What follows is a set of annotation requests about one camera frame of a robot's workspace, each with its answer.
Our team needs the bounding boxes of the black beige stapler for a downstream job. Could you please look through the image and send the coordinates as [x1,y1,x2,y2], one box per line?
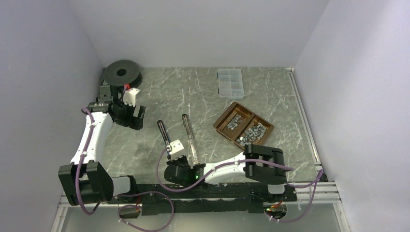
[182,114,200,166]

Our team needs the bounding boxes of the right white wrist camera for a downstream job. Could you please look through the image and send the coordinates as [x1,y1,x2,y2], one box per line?
[166,139,184,160]

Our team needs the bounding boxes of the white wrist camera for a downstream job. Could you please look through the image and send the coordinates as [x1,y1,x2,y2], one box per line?
[166,139,184,160]
[122,84,141,107]

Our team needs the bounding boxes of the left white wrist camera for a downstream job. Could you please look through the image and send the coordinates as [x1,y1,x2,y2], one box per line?
[122,84,141,107]

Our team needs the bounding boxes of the black filament spool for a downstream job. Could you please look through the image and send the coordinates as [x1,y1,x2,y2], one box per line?
[102,59,143,88]

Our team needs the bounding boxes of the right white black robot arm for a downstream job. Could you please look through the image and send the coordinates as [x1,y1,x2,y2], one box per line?
[156,144,294,201]

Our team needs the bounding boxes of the blue stapler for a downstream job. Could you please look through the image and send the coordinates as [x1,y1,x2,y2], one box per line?
[157,120,170,146]

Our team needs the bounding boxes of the clear plastic organizer box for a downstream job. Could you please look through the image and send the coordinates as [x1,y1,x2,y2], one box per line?
[217,68,245,100]

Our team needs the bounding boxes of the aluminium frame rail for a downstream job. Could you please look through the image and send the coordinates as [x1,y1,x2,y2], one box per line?
[59,182,342,207]

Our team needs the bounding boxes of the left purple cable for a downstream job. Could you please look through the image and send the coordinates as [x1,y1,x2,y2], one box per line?
[74,107,175,232]

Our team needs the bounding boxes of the brown staple tray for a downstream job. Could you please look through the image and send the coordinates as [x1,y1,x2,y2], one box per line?
[213,102,274,150]

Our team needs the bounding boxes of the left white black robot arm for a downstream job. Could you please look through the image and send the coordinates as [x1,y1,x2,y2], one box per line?
[58,85,146,206]

